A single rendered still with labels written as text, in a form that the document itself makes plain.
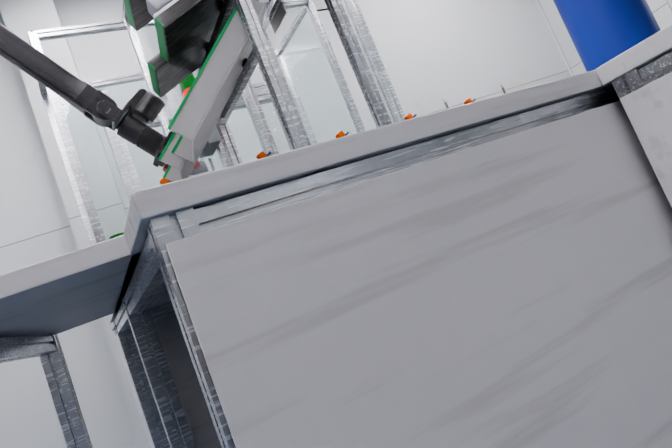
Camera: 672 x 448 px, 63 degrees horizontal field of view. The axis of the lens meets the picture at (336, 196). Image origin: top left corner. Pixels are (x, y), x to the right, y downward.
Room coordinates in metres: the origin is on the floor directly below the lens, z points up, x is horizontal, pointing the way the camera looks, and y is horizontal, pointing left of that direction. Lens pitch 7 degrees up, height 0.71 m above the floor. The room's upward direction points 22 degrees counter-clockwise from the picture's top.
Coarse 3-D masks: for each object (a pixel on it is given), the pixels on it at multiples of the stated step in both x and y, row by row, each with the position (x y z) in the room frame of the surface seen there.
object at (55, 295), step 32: (64, 256) 0.68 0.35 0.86; (96, 256) 0.69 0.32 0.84; (128, 256) 0.71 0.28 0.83; (0, 288) 0.66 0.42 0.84; (32, 288) 0.67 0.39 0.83; (64, 288) 0.77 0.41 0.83; (96, 288) 0.89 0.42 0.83; (0, 320) 0.83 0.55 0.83; (32, 320) 0.98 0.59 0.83; (64, 320) 1.19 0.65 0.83
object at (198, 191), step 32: (512, 96) 0.78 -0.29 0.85; (544, 96) 0.81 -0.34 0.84; (576, 96) 0.87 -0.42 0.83; (384, 128) 0.68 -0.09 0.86; (416, 128) 0.70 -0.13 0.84; (448, 128) 0.72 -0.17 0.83; (256, 160) 0.60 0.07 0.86; (288, 160) 0.61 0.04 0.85; (320, 160) 0.63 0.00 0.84; (352, 160) 0.66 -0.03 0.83; (160, 192) 0.55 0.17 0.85; (192, 192) 0.56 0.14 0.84; (224, 192) 0.57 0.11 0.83; (128, 224) 0.63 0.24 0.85
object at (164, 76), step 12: (204, 36) 1.03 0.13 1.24; (192, 48) 1.03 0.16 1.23; (204, 48) 1.08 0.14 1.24; (156, 60) 0.99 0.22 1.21; (180, 60) 1.03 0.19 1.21; (192, 60) 1.08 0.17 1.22; (156, 72) 0.99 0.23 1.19; (168, 72) 1.03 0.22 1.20; (180, 72) 1.08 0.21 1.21; (192, 72) 1.13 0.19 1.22; (156, 84) 1.05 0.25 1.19; (168, 84) 1.08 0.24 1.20
